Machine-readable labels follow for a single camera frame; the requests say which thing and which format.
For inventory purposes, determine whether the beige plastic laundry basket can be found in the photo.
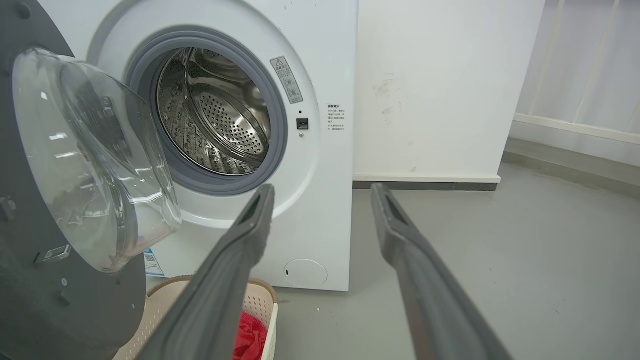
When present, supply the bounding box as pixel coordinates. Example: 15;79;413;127
113;275;279;360

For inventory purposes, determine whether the grey washing machine door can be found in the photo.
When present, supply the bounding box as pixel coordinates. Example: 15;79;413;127
0;0;183;360

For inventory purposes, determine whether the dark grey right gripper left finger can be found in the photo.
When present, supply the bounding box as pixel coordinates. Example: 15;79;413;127
136;184;276;360

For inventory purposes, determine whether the red clothing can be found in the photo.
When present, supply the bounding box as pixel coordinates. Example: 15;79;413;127
232;312;269;360

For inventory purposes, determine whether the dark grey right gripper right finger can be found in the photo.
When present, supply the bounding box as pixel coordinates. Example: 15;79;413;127
370;183;514;360

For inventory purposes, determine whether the white front-load washing machine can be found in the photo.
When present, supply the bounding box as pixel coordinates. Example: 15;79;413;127
38;0;360;292

